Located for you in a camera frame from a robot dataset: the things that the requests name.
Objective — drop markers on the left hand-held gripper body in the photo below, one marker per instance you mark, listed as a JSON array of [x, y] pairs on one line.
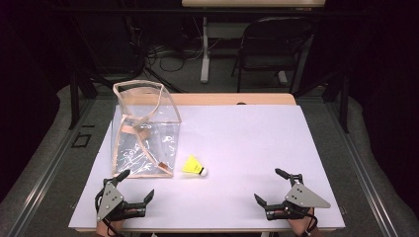
[[110, 200]]

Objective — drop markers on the wooden table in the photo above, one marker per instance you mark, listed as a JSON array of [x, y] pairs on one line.
[[230, 98]]

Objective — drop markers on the yellow shuttlecock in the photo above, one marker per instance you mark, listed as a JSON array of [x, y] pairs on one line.
[[193, 165]]

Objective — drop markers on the black metal stand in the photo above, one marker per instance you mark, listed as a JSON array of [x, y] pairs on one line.
[[344, 105], [74, 98]]

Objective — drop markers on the clear bag with beige trim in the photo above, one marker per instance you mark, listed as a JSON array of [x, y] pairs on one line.
[[145, 131]]

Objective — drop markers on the black folding chair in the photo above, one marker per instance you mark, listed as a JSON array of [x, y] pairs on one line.
[[273, 46]]

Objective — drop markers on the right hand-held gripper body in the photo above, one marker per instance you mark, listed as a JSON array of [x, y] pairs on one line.
[[301, 197]]

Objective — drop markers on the person's right hand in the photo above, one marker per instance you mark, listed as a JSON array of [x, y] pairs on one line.
[[298, 225]]

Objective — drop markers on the person's left hand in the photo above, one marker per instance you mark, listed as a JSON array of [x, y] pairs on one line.
[[110, 227]]

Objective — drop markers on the white-legged desk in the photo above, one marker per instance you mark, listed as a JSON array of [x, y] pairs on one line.
[[205, 49]]

